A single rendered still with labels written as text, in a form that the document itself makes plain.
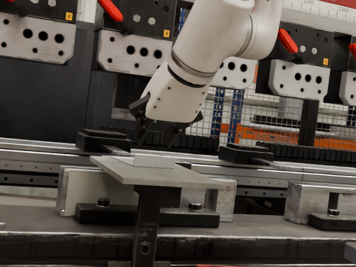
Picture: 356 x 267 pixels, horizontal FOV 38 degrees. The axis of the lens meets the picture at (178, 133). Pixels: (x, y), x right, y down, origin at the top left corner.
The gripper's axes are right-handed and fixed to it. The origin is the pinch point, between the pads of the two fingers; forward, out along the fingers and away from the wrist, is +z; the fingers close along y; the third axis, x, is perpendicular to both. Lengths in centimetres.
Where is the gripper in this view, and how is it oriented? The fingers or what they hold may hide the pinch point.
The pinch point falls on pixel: (155, 134)
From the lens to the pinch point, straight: 96.1
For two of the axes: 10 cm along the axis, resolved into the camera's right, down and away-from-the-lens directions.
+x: 2.9, 7.1, -6.4
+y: -8.7, -0.8, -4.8
